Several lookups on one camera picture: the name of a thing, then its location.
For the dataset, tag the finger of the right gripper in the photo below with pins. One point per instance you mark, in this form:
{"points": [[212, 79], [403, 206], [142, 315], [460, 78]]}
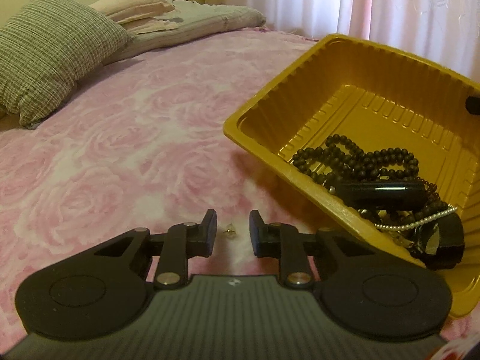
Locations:
{"points": [[472, 105]]}

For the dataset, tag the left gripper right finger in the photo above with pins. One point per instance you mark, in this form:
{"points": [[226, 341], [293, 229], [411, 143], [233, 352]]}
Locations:
{"points": [[288, 246]]}

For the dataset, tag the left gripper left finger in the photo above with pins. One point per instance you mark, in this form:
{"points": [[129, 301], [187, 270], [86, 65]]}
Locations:
{"points": [[180, 243]]}

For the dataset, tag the black cylindrical case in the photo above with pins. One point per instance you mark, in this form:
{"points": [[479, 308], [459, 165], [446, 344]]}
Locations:
{"points": [[381, 193]]}

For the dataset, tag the yellow plastic tray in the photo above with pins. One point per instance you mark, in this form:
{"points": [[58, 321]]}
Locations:
{"points": [[380, 97]]}

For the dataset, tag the black wrist watch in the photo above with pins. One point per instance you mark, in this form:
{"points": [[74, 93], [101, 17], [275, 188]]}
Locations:
{"points": [[437, 240]]}

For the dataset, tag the white pink curtain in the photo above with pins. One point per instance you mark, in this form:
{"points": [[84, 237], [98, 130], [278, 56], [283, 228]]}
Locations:
{"points": [[443, 31]]}

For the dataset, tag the pink floral bed blanket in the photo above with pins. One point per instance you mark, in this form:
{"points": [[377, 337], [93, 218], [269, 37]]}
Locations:
{"points": [[143, 148]]}

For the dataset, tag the grey folded quilt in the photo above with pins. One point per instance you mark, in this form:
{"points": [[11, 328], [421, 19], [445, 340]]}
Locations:
{"points": [[193, 21]]}

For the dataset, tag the folded pink towels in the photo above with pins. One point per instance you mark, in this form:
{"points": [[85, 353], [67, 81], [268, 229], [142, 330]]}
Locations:
{"points": [[138, 16]]}

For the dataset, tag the grey checked cushion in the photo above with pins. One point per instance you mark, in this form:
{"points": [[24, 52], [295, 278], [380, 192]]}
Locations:
{"points": [[47, 47]]}

